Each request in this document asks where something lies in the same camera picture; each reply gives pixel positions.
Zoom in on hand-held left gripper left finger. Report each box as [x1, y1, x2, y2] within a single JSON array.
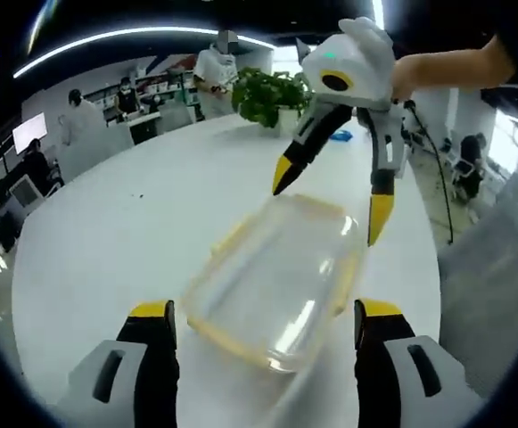
[[57, 299, 180, 428]]

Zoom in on white plant pot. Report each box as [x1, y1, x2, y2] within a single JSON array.
[[277, 106, 305, 136]]

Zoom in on green leafy plant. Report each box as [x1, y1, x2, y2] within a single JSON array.
[[231, 66, 314, 128]]

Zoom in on white shelf with boxes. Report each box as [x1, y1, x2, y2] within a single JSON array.
[[84, 66, 197, 115]]

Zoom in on person's grey shorts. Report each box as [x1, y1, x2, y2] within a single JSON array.
[[436, 195, 518, 398]]

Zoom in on clear container with plastic buckle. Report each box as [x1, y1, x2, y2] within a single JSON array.
[[180, 192, 366, 374]]

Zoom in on long curved ceiling light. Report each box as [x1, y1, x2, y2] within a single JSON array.
[[12, 27, 274, 79]]

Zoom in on black cable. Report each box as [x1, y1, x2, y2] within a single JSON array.
[[403, 100, 458, 245]]

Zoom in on wall screen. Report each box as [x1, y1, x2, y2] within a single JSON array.
[[12, 112, 48, 155]]

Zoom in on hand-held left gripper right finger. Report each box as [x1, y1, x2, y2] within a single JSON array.
[[353, 297, 482, 428]]

